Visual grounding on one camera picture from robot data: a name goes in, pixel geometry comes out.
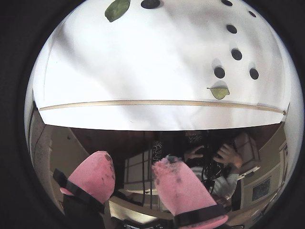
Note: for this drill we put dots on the pink padded gripper finger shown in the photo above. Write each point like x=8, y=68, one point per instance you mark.
x=93, y=176
x=183, y=190

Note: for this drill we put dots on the large dark blueberry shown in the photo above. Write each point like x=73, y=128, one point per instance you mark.
x=150, y=3

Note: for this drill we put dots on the person's right hand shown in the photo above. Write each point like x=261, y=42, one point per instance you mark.
x=194, y=153

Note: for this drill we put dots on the person's left hand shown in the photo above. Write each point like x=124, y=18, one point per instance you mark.
x=228, y=156

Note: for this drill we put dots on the white paned sliding door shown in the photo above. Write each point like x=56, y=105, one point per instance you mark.
x=138, y=170

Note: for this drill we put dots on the dark framed picture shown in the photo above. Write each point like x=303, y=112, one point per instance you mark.
x=261, y=188

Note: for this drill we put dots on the yellowish green leaf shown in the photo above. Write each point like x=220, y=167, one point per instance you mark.
x=219, y=93

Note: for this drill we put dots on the large white paper sheet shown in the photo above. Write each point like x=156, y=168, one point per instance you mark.
x=143, y=59

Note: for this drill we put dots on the large green leaf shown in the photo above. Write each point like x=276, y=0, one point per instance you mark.
x=118, y=8

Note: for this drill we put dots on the small dark blueberry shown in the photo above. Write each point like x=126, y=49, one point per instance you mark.
x=252, y=13

